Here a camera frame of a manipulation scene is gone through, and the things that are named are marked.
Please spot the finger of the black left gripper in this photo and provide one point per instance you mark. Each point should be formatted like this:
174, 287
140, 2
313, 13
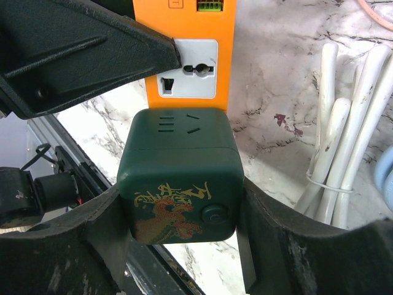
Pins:
57, 54

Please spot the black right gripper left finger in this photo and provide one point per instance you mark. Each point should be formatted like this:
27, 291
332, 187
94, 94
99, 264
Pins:
80, 252

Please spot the orange power strip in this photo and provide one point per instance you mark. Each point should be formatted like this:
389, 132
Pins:
203, 33

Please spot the dark green plug adapter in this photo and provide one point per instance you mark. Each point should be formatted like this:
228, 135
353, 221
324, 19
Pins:
180, 176

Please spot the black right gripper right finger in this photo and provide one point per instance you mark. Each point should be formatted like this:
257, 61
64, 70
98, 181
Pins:
285, 252

